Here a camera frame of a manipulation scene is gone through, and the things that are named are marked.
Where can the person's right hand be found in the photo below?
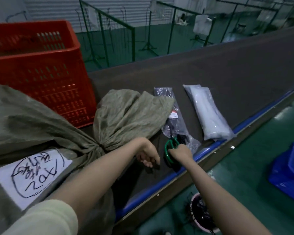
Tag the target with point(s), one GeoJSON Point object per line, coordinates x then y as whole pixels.
{"type": "Point", "coordinates": [182, 154]}

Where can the person's left hand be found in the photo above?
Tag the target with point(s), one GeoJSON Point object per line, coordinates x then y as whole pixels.
{"type": "Point", "coordinates": [148, 152]}

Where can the person's right fingers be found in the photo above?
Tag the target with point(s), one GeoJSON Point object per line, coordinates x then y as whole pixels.
{"type": "Point", "coordinates": [173, 154]}

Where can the person's left fingers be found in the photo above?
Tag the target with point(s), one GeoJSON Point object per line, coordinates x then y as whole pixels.
{"type": "Point", "coordinates": [152, 163]}

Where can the person's right forearm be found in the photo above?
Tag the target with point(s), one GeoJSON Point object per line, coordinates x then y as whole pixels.
{"type": "Point", "coordinates": [218, 198]}

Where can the person's left forearm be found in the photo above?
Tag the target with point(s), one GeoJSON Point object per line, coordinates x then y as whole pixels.
{"type": "Point", "coordinates": [100, 176]}

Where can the clear packet with dark item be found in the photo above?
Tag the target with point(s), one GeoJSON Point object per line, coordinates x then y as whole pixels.
{"type": "Point", "coordinates": [175, 119]}

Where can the clear packet with white item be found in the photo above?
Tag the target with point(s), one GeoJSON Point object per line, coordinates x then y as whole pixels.
{"type": "Point", "coordinates": [209, 115]}

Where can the pink basin with black items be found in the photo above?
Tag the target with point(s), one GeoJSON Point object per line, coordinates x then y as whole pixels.
{"type": "Point", "coordinates": [201, 212]}

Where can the dark conveyor belt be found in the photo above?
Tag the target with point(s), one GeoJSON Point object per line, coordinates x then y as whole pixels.
{"type": "Point", "coordinates": [235, 66]}

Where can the black floor stand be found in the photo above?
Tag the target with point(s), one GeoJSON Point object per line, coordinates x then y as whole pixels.
{"type": "Point", "coordinates": [149, 45]}

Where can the blue plastic crate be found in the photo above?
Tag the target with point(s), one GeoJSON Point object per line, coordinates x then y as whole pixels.
{"type": "Point", "coordinates": [289, 168]}

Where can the green woven sack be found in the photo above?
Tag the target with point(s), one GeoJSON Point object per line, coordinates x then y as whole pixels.
{"type": "Point", "coordinates": [39, 124]}

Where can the white handwritten paper label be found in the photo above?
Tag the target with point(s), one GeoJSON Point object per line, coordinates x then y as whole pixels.
{"type": "Point", "coordinates": [31, 176]}

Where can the cream sleeve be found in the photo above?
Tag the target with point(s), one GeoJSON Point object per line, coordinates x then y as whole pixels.
{"type": "Point", "coordinates": [44, 220]}

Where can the white hanging bag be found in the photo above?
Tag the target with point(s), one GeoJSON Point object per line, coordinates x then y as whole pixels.
{"type": "Point", "coordinates": [202, 24]}

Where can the red plastic crate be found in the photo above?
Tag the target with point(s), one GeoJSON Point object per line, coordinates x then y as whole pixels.
{"type": "Point", "coordinates": [39, 70]}

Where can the green metal fence frame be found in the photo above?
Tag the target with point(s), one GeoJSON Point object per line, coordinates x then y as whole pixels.
{"type": "Point", "coordinates": [101, 26]}
{"type": "Point", "coordinates": [172, 26]}
{"type": "Point", "coordinates": [232, 19]}

